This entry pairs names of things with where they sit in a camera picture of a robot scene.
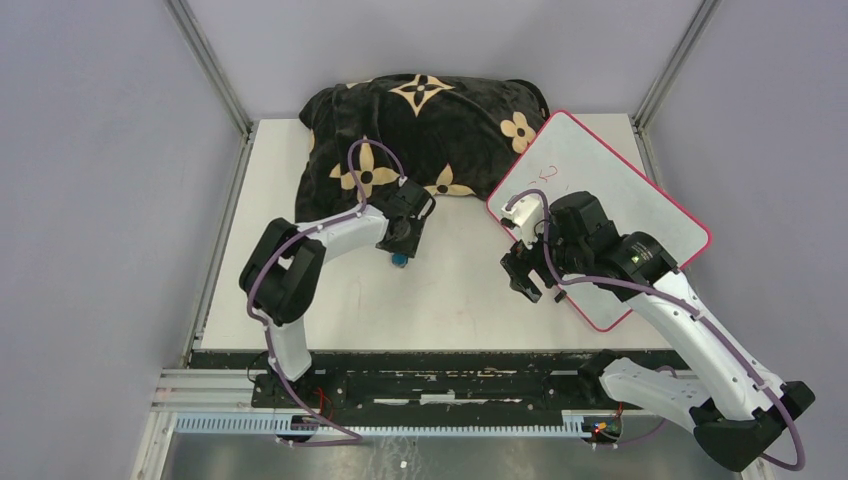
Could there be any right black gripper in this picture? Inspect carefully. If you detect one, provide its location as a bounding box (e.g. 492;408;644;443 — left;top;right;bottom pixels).
500;208;590;302

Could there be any blue whiteboard eraser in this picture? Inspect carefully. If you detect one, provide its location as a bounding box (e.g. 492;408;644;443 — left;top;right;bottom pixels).
390;253;409;268

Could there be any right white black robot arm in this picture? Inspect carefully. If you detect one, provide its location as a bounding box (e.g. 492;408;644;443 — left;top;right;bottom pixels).
501;189;815;472

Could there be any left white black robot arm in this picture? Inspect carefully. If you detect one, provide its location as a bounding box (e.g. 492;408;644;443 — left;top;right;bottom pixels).
238;180;436;407

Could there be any pink framed whiteboard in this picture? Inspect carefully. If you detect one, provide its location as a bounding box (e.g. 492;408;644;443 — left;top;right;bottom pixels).
487;112;711;339

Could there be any black floral plush blanket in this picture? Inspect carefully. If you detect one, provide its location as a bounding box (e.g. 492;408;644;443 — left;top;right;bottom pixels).
294;74;551;222

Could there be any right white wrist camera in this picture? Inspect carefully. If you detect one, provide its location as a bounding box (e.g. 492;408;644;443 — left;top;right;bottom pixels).
501;194;544;249

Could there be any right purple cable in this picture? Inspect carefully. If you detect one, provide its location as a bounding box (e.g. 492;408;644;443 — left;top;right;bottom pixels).
508;188;807;472

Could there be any right aluminium frame post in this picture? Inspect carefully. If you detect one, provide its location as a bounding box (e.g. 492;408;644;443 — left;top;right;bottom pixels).
631;0;722;132

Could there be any aluminium frame post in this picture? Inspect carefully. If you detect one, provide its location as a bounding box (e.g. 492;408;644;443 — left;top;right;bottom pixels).
164;0;253;136
631;0;722;132

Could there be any white slotted cable duct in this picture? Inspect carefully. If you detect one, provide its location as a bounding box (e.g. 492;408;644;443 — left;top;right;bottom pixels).
173;411;591;439

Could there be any left aluminium frame post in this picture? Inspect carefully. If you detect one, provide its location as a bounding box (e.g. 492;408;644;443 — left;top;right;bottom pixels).
164;0;253;136

